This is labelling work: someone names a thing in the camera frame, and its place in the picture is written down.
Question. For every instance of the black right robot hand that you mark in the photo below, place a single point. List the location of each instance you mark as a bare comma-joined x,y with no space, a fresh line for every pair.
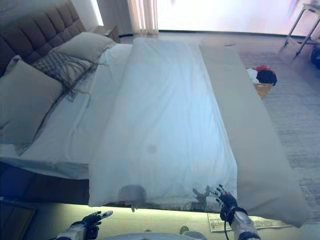
228,203

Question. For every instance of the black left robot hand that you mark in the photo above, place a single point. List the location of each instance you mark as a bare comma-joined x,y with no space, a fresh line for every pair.
91,223

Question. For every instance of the white duvet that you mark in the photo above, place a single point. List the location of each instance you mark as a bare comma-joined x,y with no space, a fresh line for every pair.
162,112

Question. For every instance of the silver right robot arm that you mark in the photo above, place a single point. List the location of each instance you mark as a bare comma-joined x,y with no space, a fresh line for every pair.
242,225

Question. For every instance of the beige bed blanket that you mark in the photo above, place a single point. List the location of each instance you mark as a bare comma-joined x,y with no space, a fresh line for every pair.
250,125

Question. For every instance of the white fitted bed sheet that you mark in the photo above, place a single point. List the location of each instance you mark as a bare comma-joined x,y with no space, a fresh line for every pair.
70,137

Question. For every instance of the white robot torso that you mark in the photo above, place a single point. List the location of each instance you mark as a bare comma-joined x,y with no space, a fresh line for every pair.
140,237

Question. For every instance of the silver right robot leg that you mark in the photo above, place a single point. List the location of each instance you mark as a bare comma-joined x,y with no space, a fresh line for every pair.
186,232

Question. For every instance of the wooden cabinet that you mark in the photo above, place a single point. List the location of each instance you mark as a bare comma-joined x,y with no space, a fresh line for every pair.
15,220

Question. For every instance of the grey area rug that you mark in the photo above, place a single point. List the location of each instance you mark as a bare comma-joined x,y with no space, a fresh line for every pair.
295,112

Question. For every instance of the cardboard box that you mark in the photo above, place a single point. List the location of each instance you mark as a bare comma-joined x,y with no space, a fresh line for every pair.
262,90

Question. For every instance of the white garment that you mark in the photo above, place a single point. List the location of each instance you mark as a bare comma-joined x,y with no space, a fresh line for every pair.
251,75

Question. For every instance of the black garment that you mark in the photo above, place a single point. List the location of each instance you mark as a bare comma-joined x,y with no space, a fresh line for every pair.
267,77

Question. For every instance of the large beige pillow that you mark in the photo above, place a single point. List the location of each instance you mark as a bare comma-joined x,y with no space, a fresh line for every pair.
25,105

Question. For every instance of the red garment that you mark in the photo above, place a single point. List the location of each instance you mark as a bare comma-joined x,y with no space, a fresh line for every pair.
262,68

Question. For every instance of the woven fringed cushion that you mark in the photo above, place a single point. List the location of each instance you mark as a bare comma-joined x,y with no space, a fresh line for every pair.
57,65

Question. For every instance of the pale flat pillow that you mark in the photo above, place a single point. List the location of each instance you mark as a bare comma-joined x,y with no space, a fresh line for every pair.
13,62

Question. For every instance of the wooden nightstand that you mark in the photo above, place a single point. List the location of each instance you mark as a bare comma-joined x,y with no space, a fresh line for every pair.
107,31

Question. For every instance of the tufted upholstered headboard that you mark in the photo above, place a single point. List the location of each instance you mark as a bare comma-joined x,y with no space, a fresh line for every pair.
37,30

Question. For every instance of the sheer beige curtain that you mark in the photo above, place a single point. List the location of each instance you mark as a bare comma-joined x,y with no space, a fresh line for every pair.
142,15

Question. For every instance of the brown bed frame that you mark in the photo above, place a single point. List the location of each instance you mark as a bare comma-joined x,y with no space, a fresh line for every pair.
37,187

